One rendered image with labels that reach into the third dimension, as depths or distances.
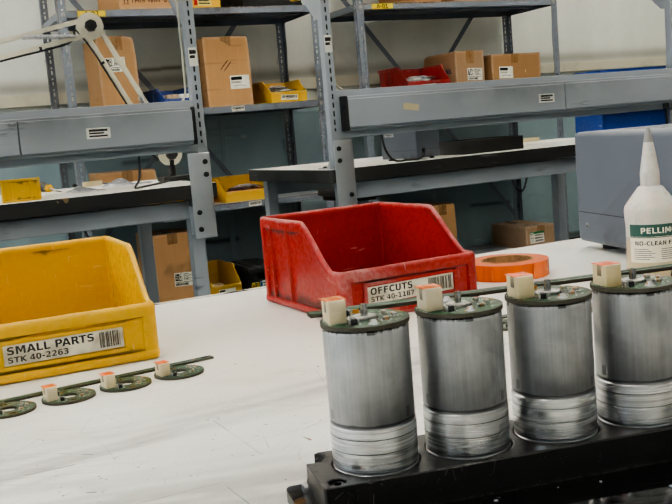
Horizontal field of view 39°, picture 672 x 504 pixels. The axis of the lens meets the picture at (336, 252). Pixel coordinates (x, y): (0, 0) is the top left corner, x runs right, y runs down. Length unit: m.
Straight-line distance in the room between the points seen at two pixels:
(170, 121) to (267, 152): 2.39
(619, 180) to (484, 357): 0.49
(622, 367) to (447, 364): 0.06
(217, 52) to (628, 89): 1.95
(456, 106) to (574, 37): 3.12
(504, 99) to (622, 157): 2.33
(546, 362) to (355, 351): 0.06
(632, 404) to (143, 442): 0.19
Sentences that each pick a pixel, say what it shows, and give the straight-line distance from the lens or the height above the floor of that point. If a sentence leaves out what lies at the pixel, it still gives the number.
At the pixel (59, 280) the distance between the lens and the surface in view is 0.63.
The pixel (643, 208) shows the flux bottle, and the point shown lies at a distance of 0.62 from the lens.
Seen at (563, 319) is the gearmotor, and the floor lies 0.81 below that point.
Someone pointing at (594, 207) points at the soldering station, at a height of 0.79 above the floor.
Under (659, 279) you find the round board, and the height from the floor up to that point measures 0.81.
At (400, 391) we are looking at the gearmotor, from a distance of 0.26.
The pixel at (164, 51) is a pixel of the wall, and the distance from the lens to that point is 4.82.
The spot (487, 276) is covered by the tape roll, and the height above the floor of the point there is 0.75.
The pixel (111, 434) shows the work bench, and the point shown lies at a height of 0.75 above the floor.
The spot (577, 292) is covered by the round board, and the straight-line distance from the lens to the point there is 0.28.
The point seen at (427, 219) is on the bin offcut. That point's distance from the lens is 0.64.
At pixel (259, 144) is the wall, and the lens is 4.93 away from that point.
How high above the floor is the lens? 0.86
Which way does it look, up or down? 7 degrees down
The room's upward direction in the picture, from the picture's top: 5 degrees counter-clockwise
